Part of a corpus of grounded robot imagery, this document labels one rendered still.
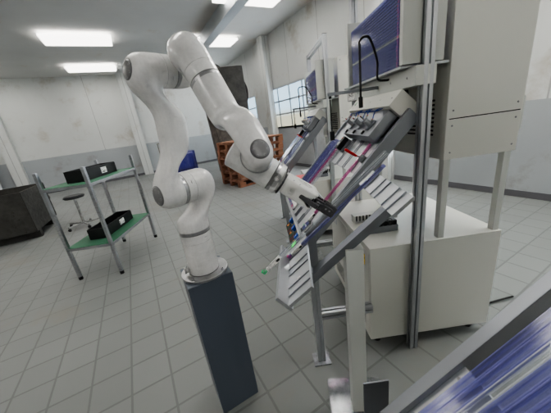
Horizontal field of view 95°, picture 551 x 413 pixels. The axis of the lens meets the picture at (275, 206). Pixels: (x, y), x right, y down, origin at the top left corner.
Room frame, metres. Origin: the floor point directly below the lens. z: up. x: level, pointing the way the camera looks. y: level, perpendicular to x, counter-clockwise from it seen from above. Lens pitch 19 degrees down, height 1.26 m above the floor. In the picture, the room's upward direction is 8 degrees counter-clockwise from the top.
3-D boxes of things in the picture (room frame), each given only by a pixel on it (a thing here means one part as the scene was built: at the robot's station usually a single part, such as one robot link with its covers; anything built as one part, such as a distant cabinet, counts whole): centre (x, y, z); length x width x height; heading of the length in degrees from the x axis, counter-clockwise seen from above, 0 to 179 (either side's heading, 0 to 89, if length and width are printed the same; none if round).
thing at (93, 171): (2.73, 1.86, 1.01); 0.57 x 0.17 x 0.11; 1
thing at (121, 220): (2.73, 1.86, 0.41); 0.57 x 0.17 x 0.11; 1
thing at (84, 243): (2.73, 1.86, 0.55); 0.91 x 0.46 x 1.10; 1
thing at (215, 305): (0.94, 0.33, 0.35); 0.18 x 0.18 x 0.70; 27
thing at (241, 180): (6.03, 0.40, 0.48); 1.34 x 0.92 x 0.96; 126
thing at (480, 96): (1.42, -1.07, 0.86); 0.70 x 0.67 x 1.72; 1
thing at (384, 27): (1.35, -0.61, 1.52); 0.51 x 0.13 x 0.27; 1
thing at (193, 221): (0.97, 0.31, 1.00); 0.19 x 0.12 x 0.24; 140
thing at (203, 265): (0.94, 0.33, 0.79); 0.19 x 0.19 x 0.18
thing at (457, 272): (1.41, -0.73, 0.31); 0.70 x 0.65 x 0.62; 1
